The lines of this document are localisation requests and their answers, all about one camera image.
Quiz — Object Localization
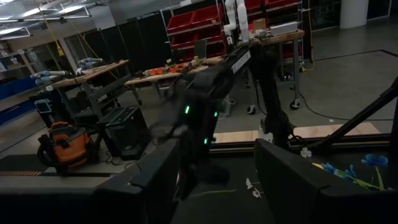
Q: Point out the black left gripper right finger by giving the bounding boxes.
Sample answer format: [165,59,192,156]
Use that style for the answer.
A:
[254,138,324,224]

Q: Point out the wooden workbench with casters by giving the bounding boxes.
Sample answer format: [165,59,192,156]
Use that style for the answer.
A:
[245,29,305,111]

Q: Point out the yellow hanging cable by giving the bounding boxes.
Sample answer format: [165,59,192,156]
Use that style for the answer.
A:
[37,0,66,57]

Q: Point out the black mat with orange stripe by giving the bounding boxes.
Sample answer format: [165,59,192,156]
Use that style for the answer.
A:
[0,154,50,178]

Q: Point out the white box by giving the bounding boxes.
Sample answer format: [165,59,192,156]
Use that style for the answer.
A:
[269,21,299,37]

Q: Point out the orange shop vacuum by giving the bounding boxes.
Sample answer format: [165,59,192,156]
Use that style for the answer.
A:
[36,120,96,174]

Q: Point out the thin black floor cable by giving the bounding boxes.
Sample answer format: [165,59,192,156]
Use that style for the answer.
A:
[298,91,394,122]

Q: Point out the small cardboard box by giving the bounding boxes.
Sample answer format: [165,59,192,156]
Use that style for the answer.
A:
[252,17,267,31]

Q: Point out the black computer case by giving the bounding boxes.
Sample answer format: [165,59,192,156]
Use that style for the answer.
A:
[98,106,152,161]

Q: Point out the blue artificial flower bunch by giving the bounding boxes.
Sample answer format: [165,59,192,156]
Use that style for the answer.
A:
[312,154,389,191]

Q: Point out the black table frame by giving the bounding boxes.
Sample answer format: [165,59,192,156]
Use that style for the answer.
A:
[210,133,392,156]

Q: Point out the row of blue bins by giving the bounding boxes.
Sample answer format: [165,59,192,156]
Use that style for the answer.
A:
[0,76,38,125]

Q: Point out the black diagonal frame brace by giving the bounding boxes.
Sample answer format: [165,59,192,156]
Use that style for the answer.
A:
[307,76,398,150]

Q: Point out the white round pillar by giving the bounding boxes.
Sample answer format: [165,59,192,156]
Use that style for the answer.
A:
[339,0,369,29]

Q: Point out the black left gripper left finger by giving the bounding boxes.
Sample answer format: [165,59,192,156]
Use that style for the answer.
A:
[93,139,183,224]

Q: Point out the shelf with red bins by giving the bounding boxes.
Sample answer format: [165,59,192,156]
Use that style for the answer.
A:
[160,0,304,60]

